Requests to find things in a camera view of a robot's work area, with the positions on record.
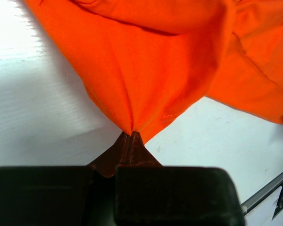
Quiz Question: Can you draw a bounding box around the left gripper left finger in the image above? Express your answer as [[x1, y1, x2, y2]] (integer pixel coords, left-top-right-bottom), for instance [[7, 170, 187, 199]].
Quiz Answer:
[[0, 131, 133, 226]]

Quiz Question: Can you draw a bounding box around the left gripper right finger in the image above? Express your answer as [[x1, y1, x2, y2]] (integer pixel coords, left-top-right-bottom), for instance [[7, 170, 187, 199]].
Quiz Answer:
[[114, 132, 245, 226]]

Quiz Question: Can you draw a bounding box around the orange t-shirt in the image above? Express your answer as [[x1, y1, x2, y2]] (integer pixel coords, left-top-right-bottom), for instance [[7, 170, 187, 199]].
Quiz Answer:
[[26, 0, 283, 141]]

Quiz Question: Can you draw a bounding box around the aluminium table rail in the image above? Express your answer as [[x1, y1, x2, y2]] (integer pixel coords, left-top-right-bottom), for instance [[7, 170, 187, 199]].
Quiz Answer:
[[241, 172, 283, 216]]

